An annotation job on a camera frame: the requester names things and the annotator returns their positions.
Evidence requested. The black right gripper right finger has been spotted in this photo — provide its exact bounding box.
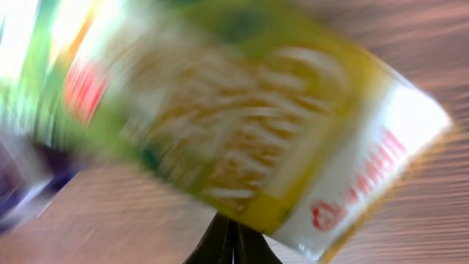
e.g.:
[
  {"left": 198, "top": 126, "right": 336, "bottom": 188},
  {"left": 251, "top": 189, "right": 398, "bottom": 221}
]
[{"left": 232, "top": 222, "right": 282, "bottom": 264}]

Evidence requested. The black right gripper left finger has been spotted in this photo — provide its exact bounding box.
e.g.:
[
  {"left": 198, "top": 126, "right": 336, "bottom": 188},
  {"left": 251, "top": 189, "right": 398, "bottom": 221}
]
[{"left": 184, "top": 214, "right": 232, "bottom": 264}]

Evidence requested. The green tea carton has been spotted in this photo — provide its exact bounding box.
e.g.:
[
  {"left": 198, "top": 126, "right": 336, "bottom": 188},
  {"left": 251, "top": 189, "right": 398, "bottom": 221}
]
[{"left": 1, "top": 0, "right": 452, "bottom": 263}]

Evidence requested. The purple snack packet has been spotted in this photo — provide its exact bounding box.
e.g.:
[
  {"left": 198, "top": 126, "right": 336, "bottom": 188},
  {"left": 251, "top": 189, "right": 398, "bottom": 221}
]
[{"left": 1, "top": 135, "right": 80, "bottom": 234}]

